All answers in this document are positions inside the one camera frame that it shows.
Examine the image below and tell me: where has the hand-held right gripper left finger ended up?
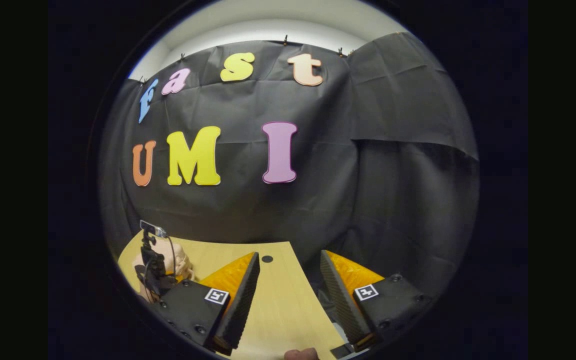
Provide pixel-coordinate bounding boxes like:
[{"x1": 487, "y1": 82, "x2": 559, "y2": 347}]
[{"x1": 158, "y1": 251, "x2": 261, "y2": 356}]

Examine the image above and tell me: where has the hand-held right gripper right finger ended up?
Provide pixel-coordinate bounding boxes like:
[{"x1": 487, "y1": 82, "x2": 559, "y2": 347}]
[{"x1": 319, "y1": 250, "x2": 436, "y2": 353}]

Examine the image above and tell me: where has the black backdrop cloth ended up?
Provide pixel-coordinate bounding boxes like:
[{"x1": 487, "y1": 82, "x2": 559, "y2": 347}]
[{"x1": 99, "y1": 32, "x2": 480, "y2": 301}]

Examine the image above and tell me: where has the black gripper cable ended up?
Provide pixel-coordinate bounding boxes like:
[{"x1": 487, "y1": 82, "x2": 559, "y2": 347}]
[{"x1": 164, "y1": 234, "x2": 178, "y2": 278}]

